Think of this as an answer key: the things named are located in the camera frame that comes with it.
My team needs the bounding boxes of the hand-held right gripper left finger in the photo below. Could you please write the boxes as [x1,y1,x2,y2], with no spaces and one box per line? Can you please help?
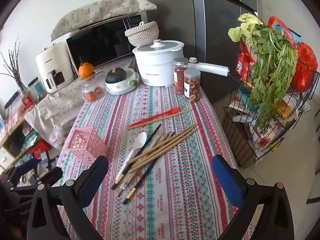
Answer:
[27,155,109,240]

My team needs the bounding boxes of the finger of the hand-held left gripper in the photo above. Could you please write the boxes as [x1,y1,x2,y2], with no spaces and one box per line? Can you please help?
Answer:
[37,166,63,186]
[4,158,38,187]

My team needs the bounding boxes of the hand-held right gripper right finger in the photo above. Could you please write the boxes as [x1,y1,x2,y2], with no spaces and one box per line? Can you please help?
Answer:
[211,154,295,240]

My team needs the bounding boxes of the pink plastic basket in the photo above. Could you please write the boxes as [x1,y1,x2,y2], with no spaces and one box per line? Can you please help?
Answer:
[63,127,108,162]

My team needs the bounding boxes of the black chopstick with gold tip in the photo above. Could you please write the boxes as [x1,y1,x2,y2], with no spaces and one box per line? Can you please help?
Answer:
[111,124,162,190]
[122,131,176,205]

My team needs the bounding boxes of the bunch of wooden chopsticks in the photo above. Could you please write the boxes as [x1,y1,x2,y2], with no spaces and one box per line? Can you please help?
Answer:
[116,124,199,197]

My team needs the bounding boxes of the wooden shelf unit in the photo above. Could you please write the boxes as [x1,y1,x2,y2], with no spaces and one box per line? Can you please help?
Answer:
[0,116,40,167]

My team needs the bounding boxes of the clear plastic bag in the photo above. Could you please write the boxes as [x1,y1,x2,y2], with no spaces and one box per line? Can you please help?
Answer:
[48,126,66,148]

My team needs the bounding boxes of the striped patterned tablecloth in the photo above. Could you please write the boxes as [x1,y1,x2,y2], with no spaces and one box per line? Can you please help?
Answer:
[56,79,253,240]

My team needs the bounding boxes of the white plastic spoon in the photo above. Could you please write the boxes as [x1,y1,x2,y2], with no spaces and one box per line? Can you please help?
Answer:
[116,131,148,183]

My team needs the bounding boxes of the glass jar with red label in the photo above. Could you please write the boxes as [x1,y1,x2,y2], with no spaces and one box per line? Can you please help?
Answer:
[19,90,37,111]

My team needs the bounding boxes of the small floral tablecloth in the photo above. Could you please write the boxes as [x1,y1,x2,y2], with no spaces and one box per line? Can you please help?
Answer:
[25,55,137,143]

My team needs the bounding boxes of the glass jar with blue label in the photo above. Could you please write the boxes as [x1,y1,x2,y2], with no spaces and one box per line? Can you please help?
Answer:
[27,77,48,101]

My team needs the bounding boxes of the glass jar with small oranges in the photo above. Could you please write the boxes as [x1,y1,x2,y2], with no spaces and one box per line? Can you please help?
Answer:
[81,73,107,103]

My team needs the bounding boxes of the red plastic spoon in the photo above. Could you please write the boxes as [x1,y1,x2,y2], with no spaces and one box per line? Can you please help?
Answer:
[132,107,181,126]

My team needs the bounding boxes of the bare twigs in vase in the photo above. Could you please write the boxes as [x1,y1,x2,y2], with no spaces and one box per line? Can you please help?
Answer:
[0,37,28,92]

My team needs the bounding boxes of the jar of dried fruit slices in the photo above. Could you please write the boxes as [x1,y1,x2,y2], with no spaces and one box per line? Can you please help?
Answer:
[184,69,201,103]

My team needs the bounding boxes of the white air fryer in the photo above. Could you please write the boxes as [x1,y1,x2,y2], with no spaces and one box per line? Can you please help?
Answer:
[35,42,75,94]

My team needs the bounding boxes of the dark green pumpkin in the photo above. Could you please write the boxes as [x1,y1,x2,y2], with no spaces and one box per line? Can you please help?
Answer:
[105,67,127,84]

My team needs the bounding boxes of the orange fruit with stem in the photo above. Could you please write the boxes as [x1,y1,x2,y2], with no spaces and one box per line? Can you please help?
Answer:
[78,59,95,78]

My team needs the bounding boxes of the white cylindrical bottle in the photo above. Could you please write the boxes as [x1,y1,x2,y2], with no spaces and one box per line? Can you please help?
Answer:
[188,57,229,77]

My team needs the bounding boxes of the tall jar of red dried fruit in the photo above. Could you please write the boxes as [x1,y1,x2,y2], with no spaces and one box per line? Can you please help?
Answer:
[173,57,189,95]

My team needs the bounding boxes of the green celery bunch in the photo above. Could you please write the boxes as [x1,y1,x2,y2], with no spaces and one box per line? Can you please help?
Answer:
[246,25,298,133]

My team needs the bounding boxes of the red snack packet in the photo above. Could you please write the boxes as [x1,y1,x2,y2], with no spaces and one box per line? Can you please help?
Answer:
[236,42,256,81]

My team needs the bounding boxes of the white electric cooking pot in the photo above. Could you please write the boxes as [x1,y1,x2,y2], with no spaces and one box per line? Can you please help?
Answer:
[132,39,185,87]

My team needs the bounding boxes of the black microwave oven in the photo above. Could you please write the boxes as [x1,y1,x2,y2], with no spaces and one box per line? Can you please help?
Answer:
[65,13,148,68]

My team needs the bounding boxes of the red plastic bag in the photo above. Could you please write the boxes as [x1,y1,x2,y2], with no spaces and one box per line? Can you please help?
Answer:
[289,42,318,93]

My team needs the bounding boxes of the grey refrigerator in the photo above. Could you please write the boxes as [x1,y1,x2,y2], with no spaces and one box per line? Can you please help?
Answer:
[140,0,259,108]

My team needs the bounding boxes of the napa cabbage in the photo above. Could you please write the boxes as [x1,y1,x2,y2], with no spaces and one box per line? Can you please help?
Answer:
[228,13,263,47]

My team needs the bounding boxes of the woven basket with lid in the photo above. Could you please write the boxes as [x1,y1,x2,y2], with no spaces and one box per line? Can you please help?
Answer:
[125,21,159,47]

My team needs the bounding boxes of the floral cloth cover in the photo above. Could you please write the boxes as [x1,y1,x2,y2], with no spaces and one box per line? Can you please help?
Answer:
[50,0,157,42]

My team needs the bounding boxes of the black wire rack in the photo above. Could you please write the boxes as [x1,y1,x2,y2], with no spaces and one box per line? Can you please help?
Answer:
[222,62,320,169]

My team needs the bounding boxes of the white bowl with green handle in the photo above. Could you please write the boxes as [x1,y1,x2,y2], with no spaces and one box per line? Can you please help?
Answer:
[105,68,140,96]

